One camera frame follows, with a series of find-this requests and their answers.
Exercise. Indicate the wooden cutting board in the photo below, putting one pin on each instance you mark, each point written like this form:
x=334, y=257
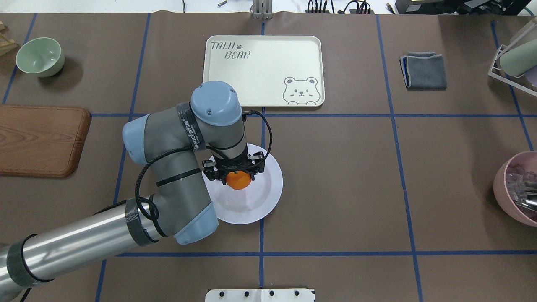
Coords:
x=41, y=141

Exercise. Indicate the grey folded cloth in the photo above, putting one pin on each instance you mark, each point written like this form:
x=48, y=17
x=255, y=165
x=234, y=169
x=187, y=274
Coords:
x=424, y=70

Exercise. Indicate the orange fruit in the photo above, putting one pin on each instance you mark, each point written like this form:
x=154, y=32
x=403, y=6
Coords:
x=238, y=180

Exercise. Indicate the grey camera mast bracket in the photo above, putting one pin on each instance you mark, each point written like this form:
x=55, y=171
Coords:
x=262, y=10

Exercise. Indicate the white mounting plate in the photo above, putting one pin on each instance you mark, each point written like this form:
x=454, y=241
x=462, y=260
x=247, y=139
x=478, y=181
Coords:
x=261, y=295

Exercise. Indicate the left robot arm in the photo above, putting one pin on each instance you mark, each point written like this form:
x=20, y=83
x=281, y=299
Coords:
x=178, y=148

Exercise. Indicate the green cup on rack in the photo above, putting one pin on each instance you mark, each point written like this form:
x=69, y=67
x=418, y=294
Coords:
x=517, y=61

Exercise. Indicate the green ceramic bowl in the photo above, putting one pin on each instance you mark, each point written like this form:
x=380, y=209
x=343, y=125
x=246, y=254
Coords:
x=41, y=57

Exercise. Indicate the cream bear tray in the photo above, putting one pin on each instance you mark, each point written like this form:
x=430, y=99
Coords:
x=268, y=71

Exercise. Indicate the white wire cup rack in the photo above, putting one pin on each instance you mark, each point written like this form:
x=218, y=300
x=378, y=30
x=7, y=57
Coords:
x=527, y=81

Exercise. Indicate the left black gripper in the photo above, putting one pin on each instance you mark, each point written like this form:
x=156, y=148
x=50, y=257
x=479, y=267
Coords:
x=232, y=166

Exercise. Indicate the white round plate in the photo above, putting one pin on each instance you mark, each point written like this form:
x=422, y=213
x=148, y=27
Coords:
x=252, y=203

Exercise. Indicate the pink bowl with ice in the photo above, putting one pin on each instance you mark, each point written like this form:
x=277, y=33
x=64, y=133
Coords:
x=526, y=160

